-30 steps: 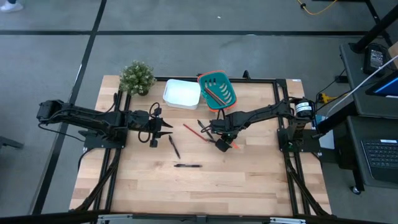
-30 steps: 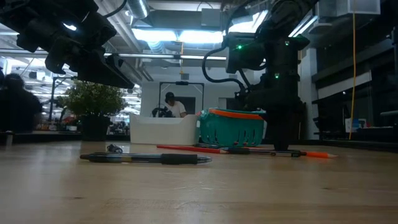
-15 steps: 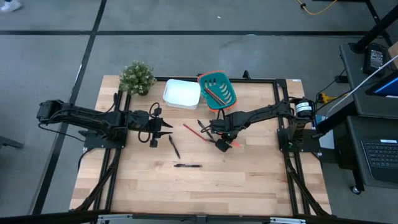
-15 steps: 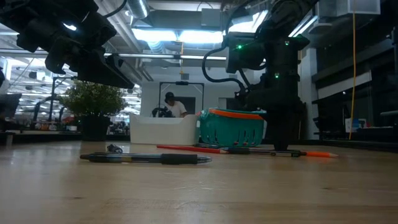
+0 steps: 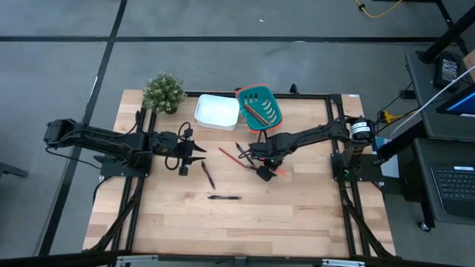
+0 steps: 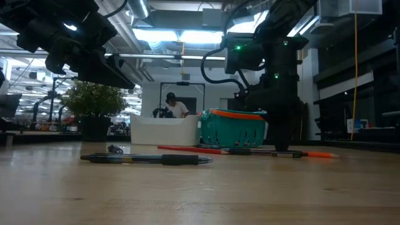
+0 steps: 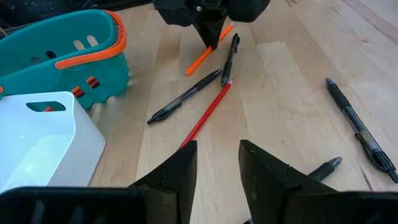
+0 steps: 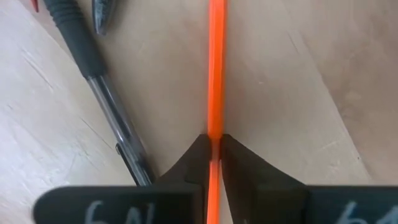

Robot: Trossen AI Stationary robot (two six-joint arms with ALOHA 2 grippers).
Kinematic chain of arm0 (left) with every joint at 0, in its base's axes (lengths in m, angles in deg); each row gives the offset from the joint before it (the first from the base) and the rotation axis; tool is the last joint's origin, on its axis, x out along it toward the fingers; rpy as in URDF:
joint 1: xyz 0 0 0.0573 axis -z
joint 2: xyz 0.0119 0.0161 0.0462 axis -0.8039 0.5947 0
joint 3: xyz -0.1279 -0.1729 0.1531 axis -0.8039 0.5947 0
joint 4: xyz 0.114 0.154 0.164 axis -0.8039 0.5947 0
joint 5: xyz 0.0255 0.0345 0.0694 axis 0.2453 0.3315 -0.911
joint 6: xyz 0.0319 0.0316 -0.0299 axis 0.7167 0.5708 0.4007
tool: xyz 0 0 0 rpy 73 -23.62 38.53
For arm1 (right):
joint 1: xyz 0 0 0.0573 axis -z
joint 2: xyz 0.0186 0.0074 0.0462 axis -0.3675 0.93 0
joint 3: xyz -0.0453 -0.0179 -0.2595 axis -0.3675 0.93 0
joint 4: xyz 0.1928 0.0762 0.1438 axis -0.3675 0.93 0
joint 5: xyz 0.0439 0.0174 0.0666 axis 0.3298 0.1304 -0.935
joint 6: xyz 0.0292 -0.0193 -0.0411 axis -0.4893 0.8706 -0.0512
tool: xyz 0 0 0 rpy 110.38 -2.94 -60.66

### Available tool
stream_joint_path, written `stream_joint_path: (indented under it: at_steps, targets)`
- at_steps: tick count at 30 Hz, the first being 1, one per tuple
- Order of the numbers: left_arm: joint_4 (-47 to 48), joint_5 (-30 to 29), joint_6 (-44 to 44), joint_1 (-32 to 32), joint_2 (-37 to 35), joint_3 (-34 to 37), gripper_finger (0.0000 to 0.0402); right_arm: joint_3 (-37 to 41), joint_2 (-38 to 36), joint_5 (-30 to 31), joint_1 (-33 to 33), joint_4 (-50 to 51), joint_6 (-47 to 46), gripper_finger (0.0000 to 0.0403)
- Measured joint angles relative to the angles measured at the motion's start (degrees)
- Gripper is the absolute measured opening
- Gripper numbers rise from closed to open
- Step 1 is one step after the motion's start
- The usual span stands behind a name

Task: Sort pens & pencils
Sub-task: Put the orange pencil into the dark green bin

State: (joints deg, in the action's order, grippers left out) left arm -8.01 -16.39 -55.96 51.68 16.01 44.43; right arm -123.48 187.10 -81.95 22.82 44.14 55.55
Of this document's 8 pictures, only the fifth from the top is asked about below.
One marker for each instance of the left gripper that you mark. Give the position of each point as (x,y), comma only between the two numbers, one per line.
(184,150)

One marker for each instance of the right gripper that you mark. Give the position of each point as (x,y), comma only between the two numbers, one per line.
(267,152)

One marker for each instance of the black ballpoint pen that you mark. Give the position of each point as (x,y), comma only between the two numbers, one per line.
(208,174)
(241,149)
(224,197)

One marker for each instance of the red pencil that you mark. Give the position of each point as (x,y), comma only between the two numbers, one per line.
(261,119)
(232,157)

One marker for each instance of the teal basket orange rim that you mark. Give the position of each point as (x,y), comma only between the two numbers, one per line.
(265,92)

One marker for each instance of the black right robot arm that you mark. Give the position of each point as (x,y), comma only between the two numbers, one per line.
(315,133)

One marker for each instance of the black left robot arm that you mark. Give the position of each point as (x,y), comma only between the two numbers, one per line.
(104,139)

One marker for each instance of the white plastic bin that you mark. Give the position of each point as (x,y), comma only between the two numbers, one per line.
(217,111)

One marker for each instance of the small potted green plant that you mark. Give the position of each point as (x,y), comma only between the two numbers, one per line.
(163,91)

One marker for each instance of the small blue box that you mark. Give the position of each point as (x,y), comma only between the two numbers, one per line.
(378,144)

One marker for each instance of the yellow power plug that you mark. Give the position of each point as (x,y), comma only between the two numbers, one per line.
(387,117)

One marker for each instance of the dark grey desk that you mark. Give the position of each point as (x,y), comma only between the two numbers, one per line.
(419,74)

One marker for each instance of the black caster wheel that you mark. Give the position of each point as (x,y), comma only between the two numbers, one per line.
(424,226)

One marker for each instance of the black rig crossbar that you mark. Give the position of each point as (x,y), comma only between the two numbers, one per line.
(55,259)

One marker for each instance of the grey furniture foot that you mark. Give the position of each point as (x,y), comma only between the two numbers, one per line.
(11,170)

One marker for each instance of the black keyboard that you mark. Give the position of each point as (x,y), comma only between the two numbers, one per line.
(456,189)

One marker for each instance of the black power adapter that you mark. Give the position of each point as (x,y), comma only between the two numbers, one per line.
(449,70)

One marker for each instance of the monitor with blue screen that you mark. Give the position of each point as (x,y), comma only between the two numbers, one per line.
(464,104)

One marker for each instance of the black stand legs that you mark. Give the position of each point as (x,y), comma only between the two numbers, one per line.
(445,40)

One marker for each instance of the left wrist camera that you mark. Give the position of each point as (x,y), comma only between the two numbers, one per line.
(183,171)

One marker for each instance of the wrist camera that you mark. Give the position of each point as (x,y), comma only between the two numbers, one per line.
(183,171)
(266,174)

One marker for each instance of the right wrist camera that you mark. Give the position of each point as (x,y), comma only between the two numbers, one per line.
(266,174)

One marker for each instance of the black aluminium table frame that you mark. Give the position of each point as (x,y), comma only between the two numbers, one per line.
(193,93)

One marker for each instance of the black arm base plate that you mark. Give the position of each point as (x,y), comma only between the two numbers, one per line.
(367,172)
(111,170)

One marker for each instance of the silver metal bracket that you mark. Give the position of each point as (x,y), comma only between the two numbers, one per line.
(343,263)
(137,260)

